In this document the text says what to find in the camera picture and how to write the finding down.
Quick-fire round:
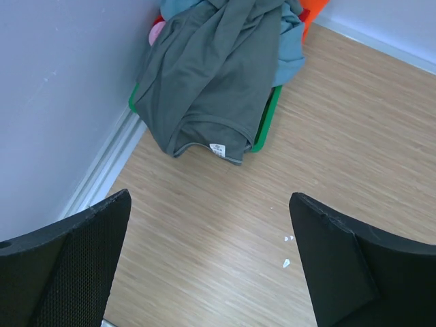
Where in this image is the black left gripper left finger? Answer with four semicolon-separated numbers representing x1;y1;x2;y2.
1;189;131;326

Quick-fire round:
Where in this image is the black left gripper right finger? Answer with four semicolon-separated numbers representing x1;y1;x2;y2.
289;193;435;326

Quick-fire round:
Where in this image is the dark grey t shirt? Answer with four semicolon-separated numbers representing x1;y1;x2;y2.
134;1;283;165

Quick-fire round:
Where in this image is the green plastic basket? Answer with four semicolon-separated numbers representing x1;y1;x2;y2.
129;76;281;165

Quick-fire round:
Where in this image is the light blue t shirt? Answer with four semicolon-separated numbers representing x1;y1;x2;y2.
159;0;305;87

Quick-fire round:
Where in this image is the pink garment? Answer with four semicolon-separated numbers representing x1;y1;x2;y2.
149;14;166;46

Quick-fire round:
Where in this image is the orange t shirt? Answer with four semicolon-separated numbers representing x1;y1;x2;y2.
298;0;330;43

